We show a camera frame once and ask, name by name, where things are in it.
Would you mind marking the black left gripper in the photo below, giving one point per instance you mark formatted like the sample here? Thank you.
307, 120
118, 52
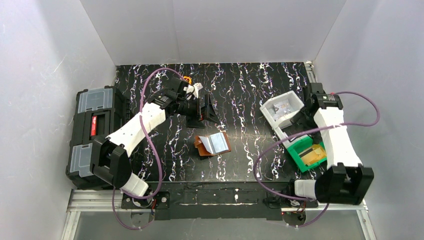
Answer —
202, 108

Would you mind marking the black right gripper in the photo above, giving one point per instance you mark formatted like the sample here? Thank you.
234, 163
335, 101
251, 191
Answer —
298, 118

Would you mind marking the white card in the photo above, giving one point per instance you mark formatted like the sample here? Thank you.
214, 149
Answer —
282, 108

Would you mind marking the gold card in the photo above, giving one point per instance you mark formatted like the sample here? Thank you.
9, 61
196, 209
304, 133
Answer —
313, 154

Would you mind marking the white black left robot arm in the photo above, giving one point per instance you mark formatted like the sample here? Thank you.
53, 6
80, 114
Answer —
110, 156

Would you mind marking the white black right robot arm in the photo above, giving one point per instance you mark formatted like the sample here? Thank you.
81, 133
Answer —
346, 180

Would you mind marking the white plastic bin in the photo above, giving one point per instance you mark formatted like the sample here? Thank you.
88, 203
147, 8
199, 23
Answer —
267, 109
287, 131

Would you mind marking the green plastic bin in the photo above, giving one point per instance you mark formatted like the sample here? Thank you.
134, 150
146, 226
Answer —
298, 148

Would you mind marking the orange round cap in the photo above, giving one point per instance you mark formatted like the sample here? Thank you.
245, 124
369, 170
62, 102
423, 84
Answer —
188, 80

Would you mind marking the black toolbox with clear lids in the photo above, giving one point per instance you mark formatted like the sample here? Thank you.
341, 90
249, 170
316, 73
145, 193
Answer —
98, 112

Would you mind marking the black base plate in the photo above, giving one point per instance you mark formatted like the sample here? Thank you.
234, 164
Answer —
219, 200

